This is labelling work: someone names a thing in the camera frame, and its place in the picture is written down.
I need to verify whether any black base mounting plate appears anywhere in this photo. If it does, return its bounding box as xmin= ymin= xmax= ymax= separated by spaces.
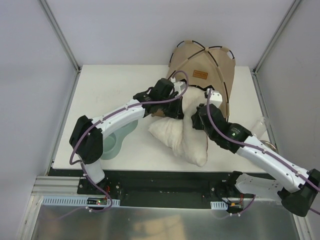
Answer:
xmin=48 ymin=169 xmax=252 ymax=209

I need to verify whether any white fluffy cushion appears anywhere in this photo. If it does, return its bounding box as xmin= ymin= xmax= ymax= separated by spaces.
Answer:
xmin=148 ymin=86 xmax=208 ymax=167

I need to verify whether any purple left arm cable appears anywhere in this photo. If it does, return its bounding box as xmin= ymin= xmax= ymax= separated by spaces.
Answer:
xmin=69 ymin=71 xmax=190 ymax=221

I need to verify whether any right white cable duct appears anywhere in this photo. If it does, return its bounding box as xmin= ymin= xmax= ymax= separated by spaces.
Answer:
xmin=210 ymin=201 xmax=243 ymax=210

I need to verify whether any beige pet tent fabric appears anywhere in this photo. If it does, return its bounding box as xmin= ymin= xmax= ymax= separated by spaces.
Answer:
xmin=151 ymin=39 xmax=237 ymax=123

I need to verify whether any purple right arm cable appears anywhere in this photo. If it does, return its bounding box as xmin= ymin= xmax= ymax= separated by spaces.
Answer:
xmin=206 ymin=88 xmax=320 ymax=220

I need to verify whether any left aluminium frame post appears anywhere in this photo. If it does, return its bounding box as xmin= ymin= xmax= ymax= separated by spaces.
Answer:
xmin=38 ymin=0 xmax=81 ymax=73

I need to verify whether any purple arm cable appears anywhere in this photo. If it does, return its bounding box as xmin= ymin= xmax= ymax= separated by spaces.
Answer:
xmin=69 ymin=71 xmax=190 ymax=221
xmin=206 ymin=88 xmax=320 ymax=220

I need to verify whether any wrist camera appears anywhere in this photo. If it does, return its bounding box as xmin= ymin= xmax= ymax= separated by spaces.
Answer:
xmin=206 ymin=88 xmax=223 ymax=108
xmin=169 ymin=77 xmax=187 ymax=95

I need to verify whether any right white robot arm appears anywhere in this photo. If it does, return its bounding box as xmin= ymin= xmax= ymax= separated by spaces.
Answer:
xmin=191 ymin=104 xmax=320 ymax=217

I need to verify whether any green double pet bowl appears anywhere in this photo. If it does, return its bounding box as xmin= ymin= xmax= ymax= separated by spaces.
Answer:
xmin=100 ymin=120 xmax=138 ymax=160

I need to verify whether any aluminium frame post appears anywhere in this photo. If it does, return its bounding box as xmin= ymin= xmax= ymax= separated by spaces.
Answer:
xmin=252 ymin=0 xmax=303 ymax=75
xmin=38 ymin=0 xmax=81 ymax=73

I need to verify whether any left white cable duct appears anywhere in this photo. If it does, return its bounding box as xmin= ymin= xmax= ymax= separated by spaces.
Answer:
xmin=42 ymin=196 xmax=121 ymax=208

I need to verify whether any white cable duct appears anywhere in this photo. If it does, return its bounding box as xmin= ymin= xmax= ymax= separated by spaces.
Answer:
xmin=42 ymin=196 xmax=121 ymax=208
xmin=210 ymin=201 xmax=243 ymax=210

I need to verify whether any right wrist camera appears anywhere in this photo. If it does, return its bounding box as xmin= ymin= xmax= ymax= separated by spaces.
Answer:
xmin=206 ymin=88 xmax=223 ymax=108

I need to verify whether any right aluminium frame post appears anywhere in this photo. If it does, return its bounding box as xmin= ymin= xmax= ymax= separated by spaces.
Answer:
xmin=252 ymin=0 xmax=303 ymax=75

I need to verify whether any stainless steel bowl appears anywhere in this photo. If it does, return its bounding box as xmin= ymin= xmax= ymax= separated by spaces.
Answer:
xmin=261 ymin=140 xmax=278 ymax=153

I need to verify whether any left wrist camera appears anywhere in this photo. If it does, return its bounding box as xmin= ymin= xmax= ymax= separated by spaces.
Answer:
xmin=169 ymin=77 xmax=187 ymax=95

